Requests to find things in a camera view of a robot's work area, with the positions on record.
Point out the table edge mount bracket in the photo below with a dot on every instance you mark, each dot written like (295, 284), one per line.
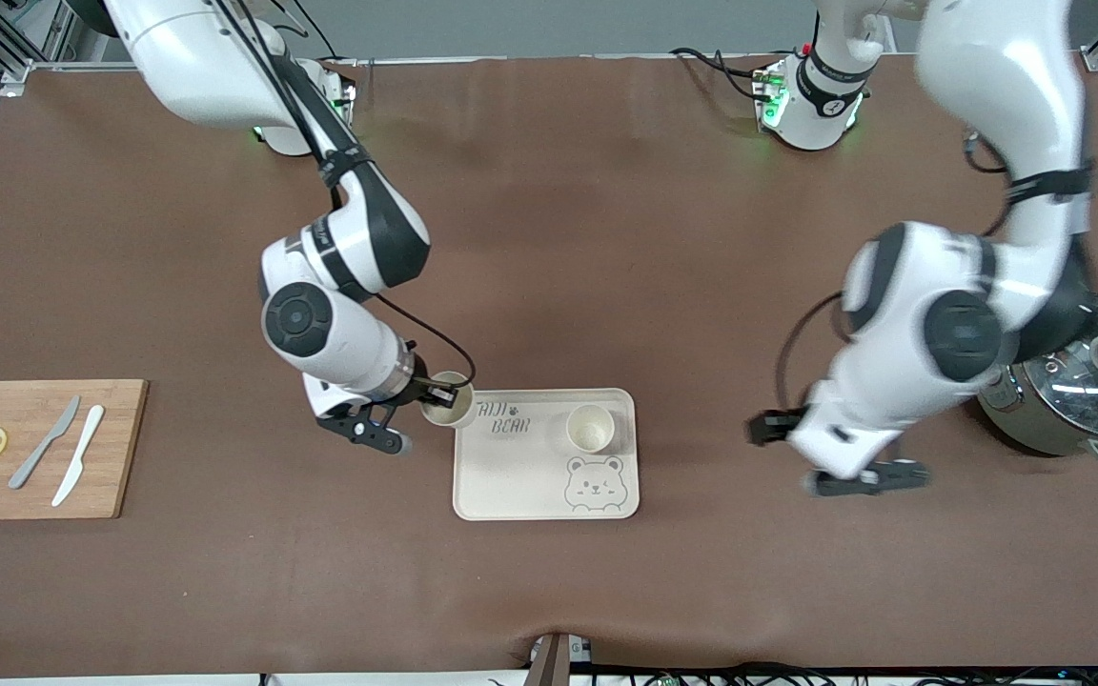
(559, 662)

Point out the cream bear print tray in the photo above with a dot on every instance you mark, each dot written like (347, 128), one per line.
(530, 476)

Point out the glass pot lid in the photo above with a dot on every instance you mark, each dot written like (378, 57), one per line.
(1083, 391)

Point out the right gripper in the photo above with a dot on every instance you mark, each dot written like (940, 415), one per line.
(420, 389)

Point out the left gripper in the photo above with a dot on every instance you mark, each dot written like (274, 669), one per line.
(770, 426)

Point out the grey pot with glass lid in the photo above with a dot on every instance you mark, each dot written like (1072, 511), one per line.
(1035, 429)

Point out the white IKEA cup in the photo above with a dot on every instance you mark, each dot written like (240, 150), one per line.
(590, 429)
(449, 416)

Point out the wooden cutting board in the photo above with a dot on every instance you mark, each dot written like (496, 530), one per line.
(120, 457)

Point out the grey plastic knife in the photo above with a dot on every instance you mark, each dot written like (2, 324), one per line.
(46, 441)

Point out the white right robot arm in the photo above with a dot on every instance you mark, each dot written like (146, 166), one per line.
(320, 333)

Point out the white plastic knife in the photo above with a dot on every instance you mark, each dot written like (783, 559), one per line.
(78, 455)

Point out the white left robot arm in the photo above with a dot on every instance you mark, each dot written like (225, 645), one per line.
(902, 286)

